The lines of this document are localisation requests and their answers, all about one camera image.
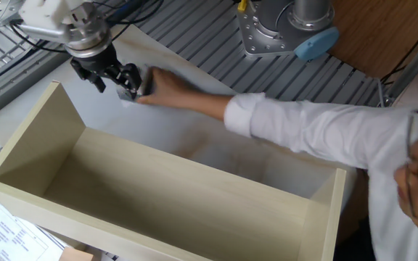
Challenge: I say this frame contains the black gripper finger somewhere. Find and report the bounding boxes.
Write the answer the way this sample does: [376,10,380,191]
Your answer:
[103,63,143,101]
[70,59,107,94]

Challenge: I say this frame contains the light grey cable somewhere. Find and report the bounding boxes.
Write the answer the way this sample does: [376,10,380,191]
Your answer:
[374,78,387,108]

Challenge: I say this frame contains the printed paper stack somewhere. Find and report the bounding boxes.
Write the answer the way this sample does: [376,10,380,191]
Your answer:
[0,188,67,261]

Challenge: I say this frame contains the light brown wooden block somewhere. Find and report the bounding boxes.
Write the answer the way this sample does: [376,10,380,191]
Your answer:
[58,246,94,261]

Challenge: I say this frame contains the glossy marble pattern board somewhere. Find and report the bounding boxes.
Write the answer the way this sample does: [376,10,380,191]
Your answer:
[0,24,358,218]

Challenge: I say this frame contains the blue cable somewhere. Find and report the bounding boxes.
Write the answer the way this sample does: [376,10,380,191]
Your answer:
[107,0,148,22]

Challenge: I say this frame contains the person right hand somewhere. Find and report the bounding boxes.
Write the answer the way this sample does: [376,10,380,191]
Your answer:
[136,67,199,109]

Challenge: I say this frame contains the black camera cable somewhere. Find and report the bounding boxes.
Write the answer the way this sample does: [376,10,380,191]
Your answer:
[9,21,70,54]

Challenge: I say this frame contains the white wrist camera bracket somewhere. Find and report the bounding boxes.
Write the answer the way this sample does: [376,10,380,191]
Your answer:
[18,0,86,27]

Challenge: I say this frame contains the light wooden shelf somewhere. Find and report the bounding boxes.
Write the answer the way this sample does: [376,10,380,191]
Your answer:
[0,80,347,261]

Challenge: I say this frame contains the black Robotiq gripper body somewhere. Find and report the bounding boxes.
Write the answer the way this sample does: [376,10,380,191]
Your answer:
[74,43,120,73]

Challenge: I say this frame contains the thin black floor cable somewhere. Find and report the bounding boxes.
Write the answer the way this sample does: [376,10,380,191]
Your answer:
[379,34,418,85]

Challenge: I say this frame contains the person in white shirt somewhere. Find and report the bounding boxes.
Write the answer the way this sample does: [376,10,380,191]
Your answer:
[223,92,418,261]

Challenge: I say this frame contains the aluminium frame post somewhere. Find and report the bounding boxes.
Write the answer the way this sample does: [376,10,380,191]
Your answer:
[382,21,418,108]

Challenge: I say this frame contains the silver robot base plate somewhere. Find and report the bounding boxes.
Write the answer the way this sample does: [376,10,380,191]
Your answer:
[237,2,306,58]

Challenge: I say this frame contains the grey aluminium edge rail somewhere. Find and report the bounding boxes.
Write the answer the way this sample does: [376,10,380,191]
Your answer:
[0,46,73,126]

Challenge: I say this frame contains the grey red push-button box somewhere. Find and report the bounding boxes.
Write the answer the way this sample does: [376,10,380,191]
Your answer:
[116,65,156,109]

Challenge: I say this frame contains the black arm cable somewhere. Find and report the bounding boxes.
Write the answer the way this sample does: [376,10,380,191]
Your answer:
[109,0,165,41]

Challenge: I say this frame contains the person right forearm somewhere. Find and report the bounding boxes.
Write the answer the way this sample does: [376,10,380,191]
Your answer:
[194,88,234,123]

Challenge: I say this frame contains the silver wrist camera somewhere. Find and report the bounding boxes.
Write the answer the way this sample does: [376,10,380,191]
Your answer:
[15,21,73,45]

